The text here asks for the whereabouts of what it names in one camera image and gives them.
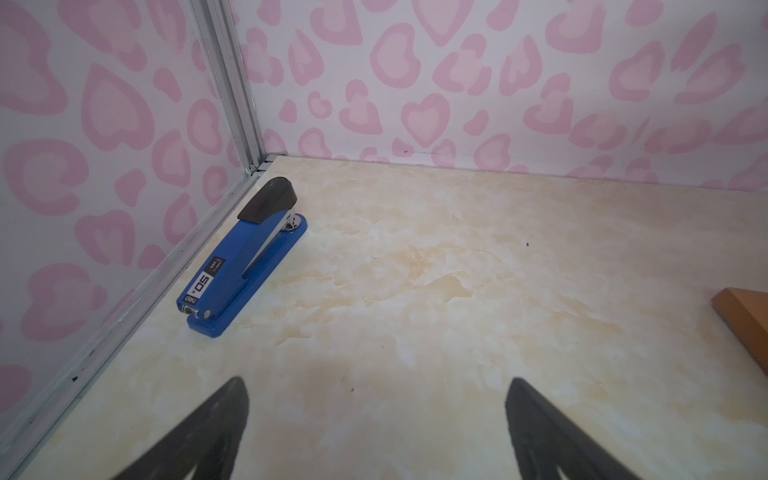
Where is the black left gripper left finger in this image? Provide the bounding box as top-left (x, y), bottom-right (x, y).
top-left (115, 376), bottom-right (249, 479)

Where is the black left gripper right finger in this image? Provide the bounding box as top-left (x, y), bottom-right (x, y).
top-left (505, 377), bottom-right (637, 479)

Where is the wooden rack base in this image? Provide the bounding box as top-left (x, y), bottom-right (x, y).
top-left (711, 288), bottom-right (768, 374)

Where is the blue and black stapler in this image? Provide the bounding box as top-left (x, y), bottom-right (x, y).
top-left (177, 177), bottom-right (308, 338)

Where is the aluminium corner frame post left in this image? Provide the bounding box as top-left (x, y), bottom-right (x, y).
top-left (190, 0), bottom-right (267, 174)

